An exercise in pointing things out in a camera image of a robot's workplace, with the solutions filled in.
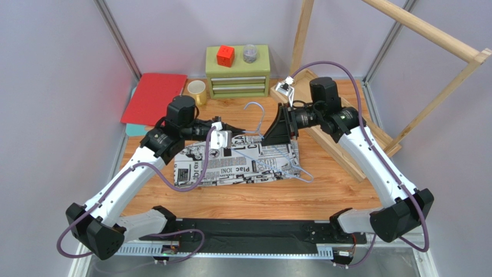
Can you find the blue wire hanger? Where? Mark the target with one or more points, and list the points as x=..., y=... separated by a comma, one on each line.
x=269, y=163

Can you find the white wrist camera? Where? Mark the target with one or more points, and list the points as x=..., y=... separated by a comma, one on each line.
x=285, y=87
x=220, y=139

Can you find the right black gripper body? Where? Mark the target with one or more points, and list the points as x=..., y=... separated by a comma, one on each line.
x=287, y=122

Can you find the green drawer cabinet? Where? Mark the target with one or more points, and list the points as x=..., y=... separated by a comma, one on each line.
x=241, y=79

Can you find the red board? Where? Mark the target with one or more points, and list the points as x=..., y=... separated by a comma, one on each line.
x=152, y=95

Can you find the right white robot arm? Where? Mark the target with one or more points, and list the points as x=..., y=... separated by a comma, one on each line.
x=404, y=206

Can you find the teal cutting board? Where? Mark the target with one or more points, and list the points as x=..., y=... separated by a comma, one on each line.
x=134, y=130

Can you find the red cube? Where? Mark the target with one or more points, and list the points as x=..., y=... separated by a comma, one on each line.
x=225, y=56

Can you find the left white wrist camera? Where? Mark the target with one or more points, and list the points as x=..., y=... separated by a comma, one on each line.
x=220, y=139

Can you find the yellow mug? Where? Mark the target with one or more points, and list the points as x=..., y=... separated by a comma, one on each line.
x=197, y=89

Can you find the clear glass jar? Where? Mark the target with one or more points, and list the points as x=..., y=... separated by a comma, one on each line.
x=250, y=53

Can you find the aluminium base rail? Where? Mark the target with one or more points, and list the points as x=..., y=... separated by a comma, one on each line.
x=351, y=255

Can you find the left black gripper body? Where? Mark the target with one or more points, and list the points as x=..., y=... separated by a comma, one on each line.
x=197, y=131

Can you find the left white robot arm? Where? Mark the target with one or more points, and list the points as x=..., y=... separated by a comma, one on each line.
x=98, y=223

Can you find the newspaper print trousers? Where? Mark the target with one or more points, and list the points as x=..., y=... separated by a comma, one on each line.
x=224, y=167

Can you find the wooden clothes rack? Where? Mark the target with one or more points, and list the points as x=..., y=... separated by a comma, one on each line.
x=403, y=18

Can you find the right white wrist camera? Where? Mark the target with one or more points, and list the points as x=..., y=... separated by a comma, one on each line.
x=285, y=87

